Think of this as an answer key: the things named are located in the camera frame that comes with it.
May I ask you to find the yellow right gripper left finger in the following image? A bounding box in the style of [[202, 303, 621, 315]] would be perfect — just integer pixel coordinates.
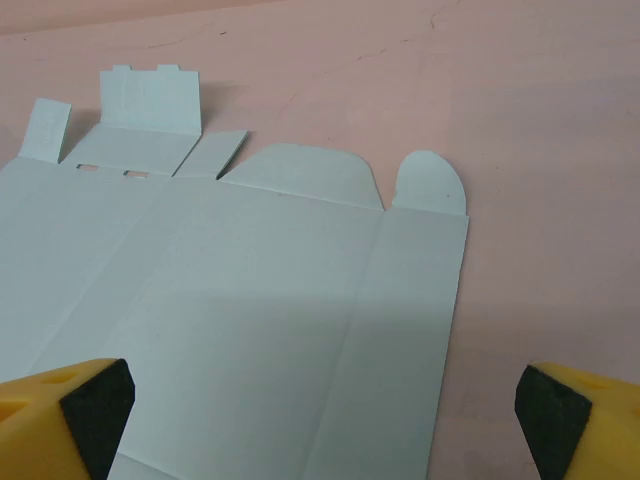
[[0, 357, 136, 480]]

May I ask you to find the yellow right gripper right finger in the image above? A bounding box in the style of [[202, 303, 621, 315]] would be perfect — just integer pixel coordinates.
[[514, 361, 640, 480]]

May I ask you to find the light blue paper box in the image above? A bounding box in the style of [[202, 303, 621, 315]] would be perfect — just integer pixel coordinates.
[[0, 63, 471, 480]]

